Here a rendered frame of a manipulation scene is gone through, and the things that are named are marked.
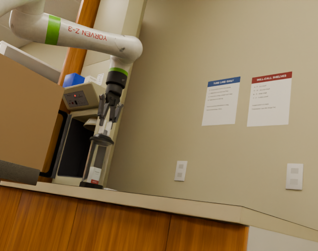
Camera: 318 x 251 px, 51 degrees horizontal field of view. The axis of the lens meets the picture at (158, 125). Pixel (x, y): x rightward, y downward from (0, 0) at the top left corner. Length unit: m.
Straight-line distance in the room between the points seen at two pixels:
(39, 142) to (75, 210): 0.45
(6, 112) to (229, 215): 0.59
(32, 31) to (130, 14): 0.86
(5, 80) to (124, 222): 0.55
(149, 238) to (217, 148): 0.88
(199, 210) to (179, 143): 1.10
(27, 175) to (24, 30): 0.68
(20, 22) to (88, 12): 1.06
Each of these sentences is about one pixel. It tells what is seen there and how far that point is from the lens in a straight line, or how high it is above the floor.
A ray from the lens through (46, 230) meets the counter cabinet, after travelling 1.45.
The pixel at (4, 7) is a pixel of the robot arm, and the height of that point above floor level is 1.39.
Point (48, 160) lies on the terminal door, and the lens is 2.00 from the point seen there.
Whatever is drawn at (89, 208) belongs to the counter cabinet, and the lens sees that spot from 1.24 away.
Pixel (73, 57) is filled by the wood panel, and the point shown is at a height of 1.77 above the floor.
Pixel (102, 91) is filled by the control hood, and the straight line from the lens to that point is 1.84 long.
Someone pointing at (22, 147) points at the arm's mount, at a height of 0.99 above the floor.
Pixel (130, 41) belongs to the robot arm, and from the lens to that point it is 1.45.
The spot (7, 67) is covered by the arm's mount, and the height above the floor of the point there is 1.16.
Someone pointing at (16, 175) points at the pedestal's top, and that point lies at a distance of 0.86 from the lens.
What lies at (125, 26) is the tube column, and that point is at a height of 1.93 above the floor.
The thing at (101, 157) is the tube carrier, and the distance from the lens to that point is 1.43.
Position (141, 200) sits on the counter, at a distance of 1.01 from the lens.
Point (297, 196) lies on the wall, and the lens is 1.56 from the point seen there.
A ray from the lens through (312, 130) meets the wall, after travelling 1.61.
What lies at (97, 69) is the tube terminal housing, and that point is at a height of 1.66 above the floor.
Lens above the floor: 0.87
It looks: 16 degrees up
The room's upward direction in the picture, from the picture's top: 11 degrees clockwise
